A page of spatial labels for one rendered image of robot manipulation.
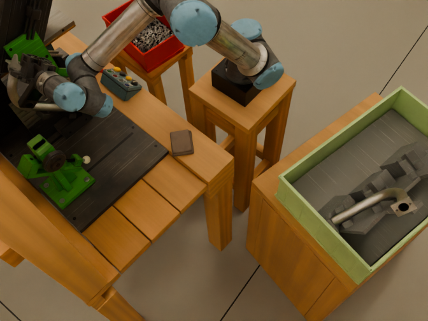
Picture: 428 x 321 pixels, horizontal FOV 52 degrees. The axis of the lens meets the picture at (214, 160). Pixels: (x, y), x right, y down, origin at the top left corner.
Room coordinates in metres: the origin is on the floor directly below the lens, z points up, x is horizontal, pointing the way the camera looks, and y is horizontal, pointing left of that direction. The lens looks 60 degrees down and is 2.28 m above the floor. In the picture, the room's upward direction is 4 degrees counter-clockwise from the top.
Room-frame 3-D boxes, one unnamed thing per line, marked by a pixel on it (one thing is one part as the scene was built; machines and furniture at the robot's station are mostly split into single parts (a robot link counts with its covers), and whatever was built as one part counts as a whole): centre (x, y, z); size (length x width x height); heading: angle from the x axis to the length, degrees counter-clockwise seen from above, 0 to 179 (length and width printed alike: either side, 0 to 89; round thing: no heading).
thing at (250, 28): (1.15, -0.14, 1.11); 0.13 x 0.12 x 0.14; 21
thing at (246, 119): (1.16, -0.14, 0.83); 0.32 x 0.32 x 0.04; 46
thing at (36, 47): (1.08, 0.60, 1.17); 0.13 x 0.12 x 0.20; 44
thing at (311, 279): (0.72, -0.56, 0.39); 0.68 x 0.52 x 0.79; 124
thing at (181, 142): (0.86, 0.11, 0.91); 0.10 x 0.08 x 0.03; 5
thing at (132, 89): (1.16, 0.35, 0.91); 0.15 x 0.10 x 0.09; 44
